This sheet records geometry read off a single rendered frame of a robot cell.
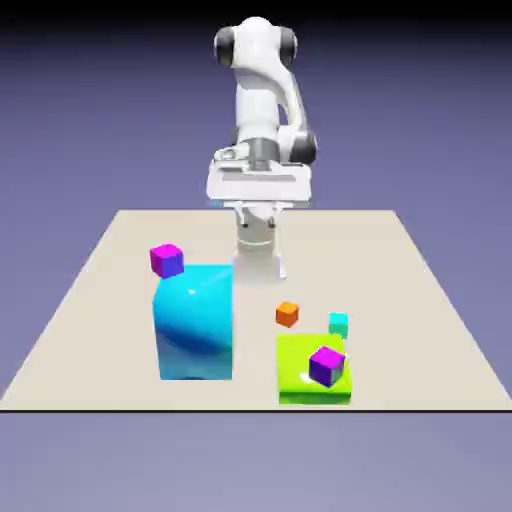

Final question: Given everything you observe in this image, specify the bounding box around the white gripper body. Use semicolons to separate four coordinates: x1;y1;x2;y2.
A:
205;159;314;210

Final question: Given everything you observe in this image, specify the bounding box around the small purple cube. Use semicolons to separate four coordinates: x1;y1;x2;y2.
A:
308;345;347;389
149;242;186;280

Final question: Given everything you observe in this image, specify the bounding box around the large lime green box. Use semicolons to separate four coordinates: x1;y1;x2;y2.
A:
276;332;354;406

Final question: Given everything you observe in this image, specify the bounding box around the small orange cube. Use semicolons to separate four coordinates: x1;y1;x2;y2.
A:
274;300;300;330

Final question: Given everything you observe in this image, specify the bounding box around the large cyan box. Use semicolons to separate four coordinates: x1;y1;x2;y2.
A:
152;262;234;382

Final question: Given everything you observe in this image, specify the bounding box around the small teal cube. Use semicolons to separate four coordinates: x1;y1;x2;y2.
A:
328;311;350;340

